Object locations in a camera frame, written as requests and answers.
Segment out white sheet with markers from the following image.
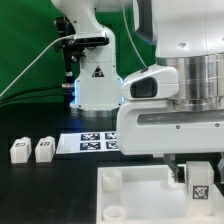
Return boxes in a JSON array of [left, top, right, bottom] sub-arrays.
[[56, 131, 118, 154]]

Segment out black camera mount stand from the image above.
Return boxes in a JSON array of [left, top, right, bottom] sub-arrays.
[[53, 16, 88, 90]]

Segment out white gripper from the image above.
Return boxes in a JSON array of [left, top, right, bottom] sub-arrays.
[[116, 101, 224, 183]]

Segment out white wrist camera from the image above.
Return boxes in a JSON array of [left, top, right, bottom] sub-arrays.
[[121, 64, 179, 101]]

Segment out white square table top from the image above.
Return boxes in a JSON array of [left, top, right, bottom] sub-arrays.
[[96, 163, 224, 224]]

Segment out grey cable right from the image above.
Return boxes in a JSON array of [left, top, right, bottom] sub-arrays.
[[121, 0, 149, 69]]

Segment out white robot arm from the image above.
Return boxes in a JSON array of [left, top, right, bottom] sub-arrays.
[[51, 0, 224, 176]]

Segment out black cables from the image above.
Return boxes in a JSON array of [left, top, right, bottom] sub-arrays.
[[0, 85, 73, 107]]

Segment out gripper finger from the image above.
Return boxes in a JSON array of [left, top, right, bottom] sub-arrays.
[[217, 153, 224, 182]]

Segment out white cable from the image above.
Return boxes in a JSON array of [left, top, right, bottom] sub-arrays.
[[0, 35, 78, 98]]

